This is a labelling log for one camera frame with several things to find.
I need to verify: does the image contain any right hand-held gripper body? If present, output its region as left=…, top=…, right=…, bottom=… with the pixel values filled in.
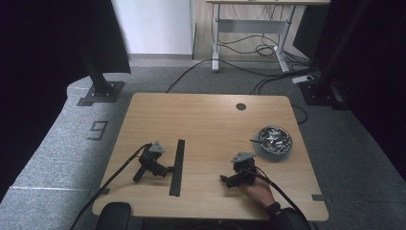
left=230, top=151, right=259, bottom=188

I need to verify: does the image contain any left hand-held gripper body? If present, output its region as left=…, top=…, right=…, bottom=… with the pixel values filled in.
left=132, top=141, right=170, bottom=184

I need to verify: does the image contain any black ribbed strip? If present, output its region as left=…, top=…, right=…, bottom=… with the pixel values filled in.
left=169, top=139, right=186, bottom=197

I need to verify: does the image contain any pile of small metal parts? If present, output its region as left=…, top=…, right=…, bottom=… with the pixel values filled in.
left=261, top=127, right=290, bottom=151

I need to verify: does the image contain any shiny metal bowl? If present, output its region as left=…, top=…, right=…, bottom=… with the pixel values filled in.
left=258, top=125, right=294, bottom=155

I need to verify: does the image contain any person's right hand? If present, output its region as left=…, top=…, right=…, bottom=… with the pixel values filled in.
left=242, top=176, right=276, bottom=209

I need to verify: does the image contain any grey round dish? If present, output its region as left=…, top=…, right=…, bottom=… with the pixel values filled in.
left=252, top=140, right=293, bottom=163

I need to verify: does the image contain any dark tape floor number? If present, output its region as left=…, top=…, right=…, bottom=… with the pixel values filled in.
left=86, top=120, right=109, bottom=142

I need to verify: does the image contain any grey tape marker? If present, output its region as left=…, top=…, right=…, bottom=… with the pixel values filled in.
left=311, top=194, right=333, bottom=203
left=89, top=187, right=111, bottom=196

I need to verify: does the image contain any black chair armrest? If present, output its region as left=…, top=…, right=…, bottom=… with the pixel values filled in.
left=95, top=201, right=132, bottom=230

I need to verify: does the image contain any black metal stand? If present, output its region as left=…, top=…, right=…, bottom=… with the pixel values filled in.
left=299, top=0, right=372, bottom=111
left=76, top=41, right=125, bottom=107

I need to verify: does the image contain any white power strip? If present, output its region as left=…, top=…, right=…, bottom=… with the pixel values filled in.
left=291, top=74, right=315, bottom=85

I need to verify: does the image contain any black curtain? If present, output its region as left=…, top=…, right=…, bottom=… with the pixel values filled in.
left=0, top=0, right=132, bottom=202
left=314, top=0, right=406, bottom=181

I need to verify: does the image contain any white desk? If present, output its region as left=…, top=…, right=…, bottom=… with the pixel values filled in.
left=205, top=0, right=331, bottom=74

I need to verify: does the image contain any right hand-held gripper black cable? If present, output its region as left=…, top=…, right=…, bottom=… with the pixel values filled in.
left=252, top=166, right=311, bottom=229

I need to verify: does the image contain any hand-held gripper black cable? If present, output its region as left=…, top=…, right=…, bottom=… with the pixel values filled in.
left=252, top=166, right=311, bottom=229
left=69, top=143, right=152, bottom=230

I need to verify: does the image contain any left hand-held gripper black cable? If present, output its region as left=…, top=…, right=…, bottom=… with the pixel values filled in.
left=69, top=143, right=152, bottom=230

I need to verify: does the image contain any long black floor cable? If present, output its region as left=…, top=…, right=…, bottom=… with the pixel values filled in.
left=165, top=57, right=317, bottom=94

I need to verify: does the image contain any short black floor cable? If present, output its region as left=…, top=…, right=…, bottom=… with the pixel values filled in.
left=290, top=103, right=309, bottom=126

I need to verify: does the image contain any bundle of black cables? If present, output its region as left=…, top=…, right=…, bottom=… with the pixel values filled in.
left=218, top=4, right=309, bottom=65

